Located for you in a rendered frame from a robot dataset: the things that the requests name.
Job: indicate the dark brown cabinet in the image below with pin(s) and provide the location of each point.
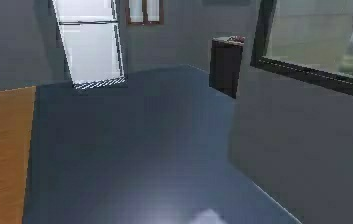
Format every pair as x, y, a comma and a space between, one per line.
225, 66

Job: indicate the reddish item on cabinet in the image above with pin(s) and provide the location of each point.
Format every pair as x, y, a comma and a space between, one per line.
236, 39

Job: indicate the brown framed window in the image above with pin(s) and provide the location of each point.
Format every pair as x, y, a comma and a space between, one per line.
145, 11

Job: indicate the white fridge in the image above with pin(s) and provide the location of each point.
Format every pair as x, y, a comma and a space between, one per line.
90, 46

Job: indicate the black framed window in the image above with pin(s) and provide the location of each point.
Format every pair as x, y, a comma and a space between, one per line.
317, 36

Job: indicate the orange wooden door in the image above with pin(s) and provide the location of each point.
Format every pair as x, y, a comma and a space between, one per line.
5, 153

